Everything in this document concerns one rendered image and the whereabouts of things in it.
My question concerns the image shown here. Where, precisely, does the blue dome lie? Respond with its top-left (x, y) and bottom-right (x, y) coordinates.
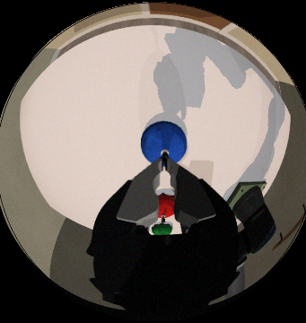
top-left (141, 120), bottom-right (187, 163)

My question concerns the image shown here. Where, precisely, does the red dome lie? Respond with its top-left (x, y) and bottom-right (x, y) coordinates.
top-left (158, 193), bottom-right (174, 223)

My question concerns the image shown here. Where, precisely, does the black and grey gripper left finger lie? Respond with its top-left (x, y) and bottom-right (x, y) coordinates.
top-left (86, 157), bottom-right (163, 257)

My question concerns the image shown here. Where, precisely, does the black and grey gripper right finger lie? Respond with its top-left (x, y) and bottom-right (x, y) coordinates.
top-left (163, 157), bottom-right (243, 250)

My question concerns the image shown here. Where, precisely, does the green dome bell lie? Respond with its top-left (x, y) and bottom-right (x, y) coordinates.
top-left (152, 223), bottom-right (172, 235)

